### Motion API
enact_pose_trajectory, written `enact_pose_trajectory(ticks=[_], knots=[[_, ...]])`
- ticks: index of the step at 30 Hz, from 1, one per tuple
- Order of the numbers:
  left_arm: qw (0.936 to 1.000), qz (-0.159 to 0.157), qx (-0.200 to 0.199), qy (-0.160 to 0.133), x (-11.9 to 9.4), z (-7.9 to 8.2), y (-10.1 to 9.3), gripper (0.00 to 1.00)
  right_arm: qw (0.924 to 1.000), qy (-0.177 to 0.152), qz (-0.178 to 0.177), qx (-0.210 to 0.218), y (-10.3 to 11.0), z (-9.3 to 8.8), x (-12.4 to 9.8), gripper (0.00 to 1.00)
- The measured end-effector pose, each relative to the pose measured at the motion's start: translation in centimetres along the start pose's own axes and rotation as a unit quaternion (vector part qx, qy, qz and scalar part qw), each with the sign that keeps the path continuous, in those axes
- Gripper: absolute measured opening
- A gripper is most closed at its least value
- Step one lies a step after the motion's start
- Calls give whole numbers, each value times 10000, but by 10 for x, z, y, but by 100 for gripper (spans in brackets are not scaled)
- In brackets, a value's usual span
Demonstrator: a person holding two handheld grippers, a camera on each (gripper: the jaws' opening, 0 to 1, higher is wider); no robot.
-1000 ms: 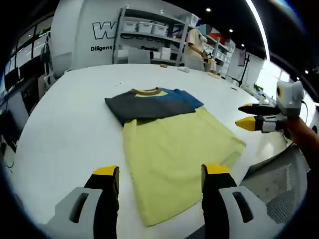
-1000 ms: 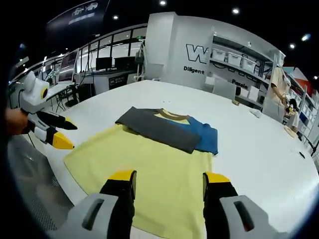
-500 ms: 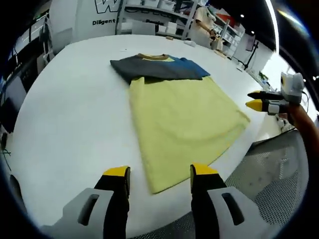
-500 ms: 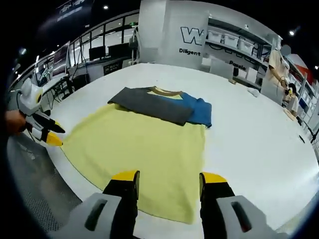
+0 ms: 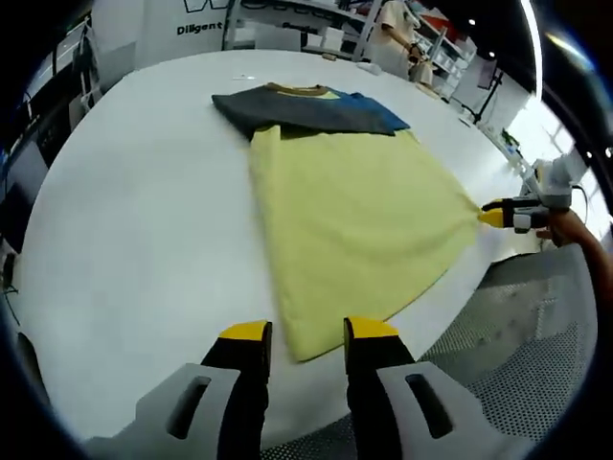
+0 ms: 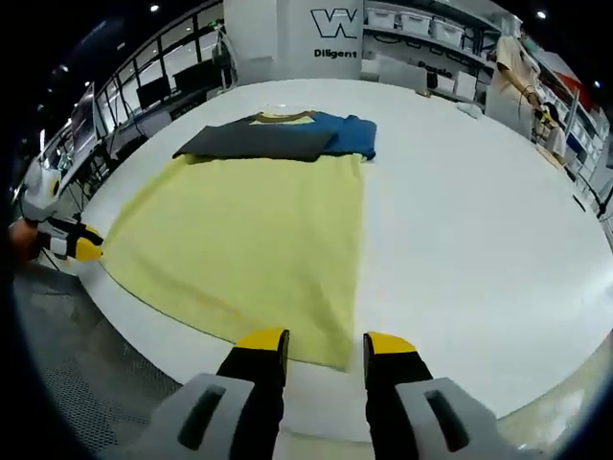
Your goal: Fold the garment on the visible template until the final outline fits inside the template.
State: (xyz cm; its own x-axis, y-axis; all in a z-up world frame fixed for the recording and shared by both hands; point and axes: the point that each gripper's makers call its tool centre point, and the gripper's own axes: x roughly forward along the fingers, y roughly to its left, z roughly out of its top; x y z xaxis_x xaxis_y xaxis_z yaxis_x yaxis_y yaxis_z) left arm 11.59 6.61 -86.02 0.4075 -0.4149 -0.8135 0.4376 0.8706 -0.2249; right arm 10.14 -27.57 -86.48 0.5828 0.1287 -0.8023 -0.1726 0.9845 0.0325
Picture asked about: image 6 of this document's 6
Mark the black tripod stand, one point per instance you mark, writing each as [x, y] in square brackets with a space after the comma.
[604, 201]

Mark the small brown object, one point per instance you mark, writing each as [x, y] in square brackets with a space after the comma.
[424, 92]

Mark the grey mesh chair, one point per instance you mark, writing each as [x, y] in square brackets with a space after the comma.
[72, 345]

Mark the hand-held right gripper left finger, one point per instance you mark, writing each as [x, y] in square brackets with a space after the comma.
[249, 407]

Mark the white crumpled cloth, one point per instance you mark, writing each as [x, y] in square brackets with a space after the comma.
[469, 110]

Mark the white floor stand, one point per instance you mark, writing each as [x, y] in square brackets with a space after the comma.
[225, 57]

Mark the black pen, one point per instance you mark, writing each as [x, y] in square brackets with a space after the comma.
[580, 202]

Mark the white storage bin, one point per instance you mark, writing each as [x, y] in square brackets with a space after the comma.
[446, 29]
[381, 18]
[415, 21]

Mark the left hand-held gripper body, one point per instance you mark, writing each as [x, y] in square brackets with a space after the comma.
[42, 196]

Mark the yellow blue grey garment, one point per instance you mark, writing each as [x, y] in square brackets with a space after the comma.
[249, 230]

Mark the grey metal shelf rack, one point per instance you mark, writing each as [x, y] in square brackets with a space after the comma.
[471, 52]

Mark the person's left hand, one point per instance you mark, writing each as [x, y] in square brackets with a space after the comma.
[26, 242]

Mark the white box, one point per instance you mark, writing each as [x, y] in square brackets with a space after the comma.
[463, 81]

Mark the large dark screen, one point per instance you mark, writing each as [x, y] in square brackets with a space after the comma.
[84, 120]

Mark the black monitor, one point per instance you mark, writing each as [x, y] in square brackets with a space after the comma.
[153, 92]
[192, 77]

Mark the grey panel chair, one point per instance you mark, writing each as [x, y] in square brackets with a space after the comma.
[400, 74]

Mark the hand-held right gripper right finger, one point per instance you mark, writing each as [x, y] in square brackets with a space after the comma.
[407, 412]

